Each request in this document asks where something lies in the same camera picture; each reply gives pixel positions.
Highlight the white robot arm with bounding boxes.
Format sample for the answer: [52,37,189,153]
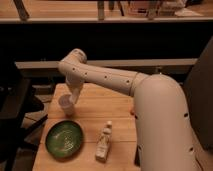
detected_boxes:
[58,49,198,171]

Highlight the green round plate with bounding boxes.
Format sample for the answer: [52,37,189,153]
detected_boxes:
[45,120,84,159]

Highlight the dark chair at left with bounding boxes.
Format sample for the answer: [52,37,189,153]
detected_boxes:
[0,61,47,171]

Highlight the black rectangular block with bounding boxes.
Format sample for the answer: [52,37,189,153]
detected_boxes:
[134,147,140,166]

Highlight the dark panel at right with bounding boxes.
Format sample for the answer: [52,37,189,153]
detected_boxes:
[184,36,213,151]

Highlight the long grey shelf rail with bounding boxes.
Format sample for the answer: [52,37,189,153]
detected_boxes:
[16,58,197,78]

